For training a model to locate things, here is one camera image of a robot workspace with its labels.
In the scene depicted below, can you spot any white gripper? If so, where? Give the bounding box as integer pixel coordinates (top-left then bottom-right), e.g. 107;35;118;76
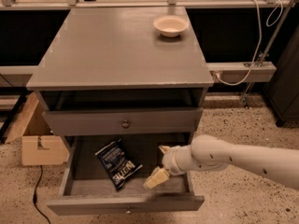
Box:
143;146;193;189

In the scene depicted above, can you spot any blue chip bag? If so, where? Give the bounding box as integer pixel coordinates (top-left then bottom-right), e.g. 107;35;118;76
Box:
94;139;143;189

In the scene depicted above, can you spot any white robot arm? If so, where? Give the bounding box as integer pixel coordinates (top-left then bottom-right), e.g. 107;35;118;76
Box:
144;135;299;189

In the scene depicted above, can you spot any closed grey top drawer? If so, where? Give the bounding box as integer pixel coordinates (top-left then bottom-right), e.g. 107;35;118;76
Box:
43;108;203;136

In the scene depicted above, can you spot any open grey middle drawer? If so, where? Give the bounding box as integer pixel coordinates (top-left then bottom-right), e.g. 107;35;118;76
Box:
48;133;204;216

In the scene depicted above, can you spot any grey wooden drawer cabinet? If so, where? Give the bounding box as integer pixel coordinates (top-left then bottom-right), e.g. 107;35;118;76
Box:
27;7;213;216

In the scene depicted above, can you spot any brown cardboard box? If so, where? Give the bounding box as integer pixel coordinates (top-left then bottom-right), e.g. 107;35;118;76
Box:
6;93;69;165

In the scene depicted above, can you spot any white paper bowl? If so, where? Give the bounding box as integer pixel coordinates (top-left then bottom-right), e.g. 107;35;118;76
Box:
153;15;189;37

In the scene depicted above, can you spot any dark grey side cabinet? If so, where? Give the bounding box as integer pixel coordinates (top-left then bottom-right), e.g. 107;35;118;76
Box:
263;26;299;127

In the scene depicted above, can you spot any black floor cable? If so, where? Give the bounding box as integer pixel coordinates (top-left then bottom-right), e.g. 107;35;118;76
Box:
32;165;51;224

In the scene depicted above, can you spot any grey metal rail frame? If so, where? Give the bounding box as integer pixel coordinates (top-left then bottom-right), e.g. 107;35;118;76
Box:
1;0;298;91

